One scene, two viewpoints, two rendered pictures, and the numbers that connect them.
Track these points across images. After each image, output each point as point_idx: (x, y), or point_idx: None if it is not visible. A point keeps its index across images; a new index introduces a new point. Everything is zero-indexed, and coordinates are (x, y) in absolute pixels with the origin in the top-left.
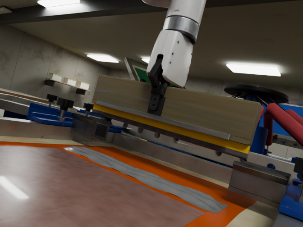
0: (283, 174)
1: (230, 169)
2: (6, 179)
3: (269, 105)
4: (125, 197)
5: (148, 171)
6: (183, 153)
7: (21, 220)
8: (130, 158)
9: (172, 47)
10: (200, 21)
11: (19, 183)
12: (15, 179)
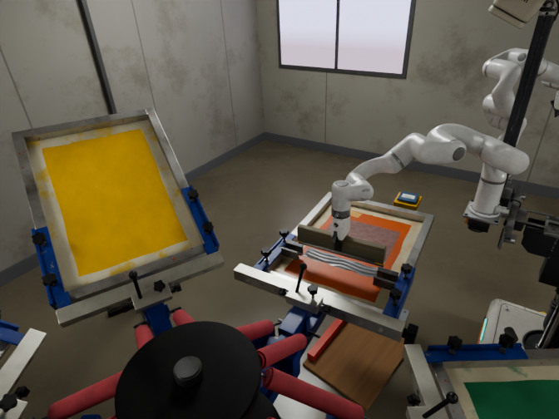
0: (289, 239)
1: (292, 280)
2: (362, 236)
3: None
4: None
5: (336, 268)
6: (321, 291)
7: None
8: (351, 283)
9: None
10: (331, 204)
11: (358, 236)
12: (361, 237)
